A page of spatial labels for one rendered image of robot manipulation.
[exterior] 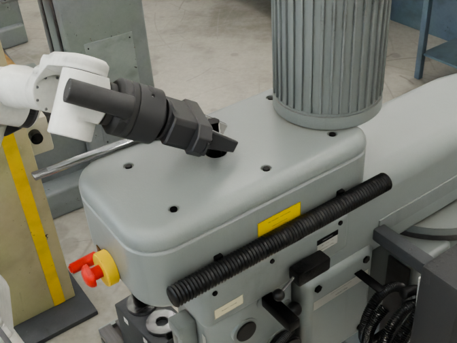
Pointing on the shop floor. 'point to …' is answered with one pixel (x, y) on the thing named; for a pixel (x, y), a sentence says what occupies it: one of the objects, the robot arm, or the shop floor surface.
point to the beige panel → (34, 249)
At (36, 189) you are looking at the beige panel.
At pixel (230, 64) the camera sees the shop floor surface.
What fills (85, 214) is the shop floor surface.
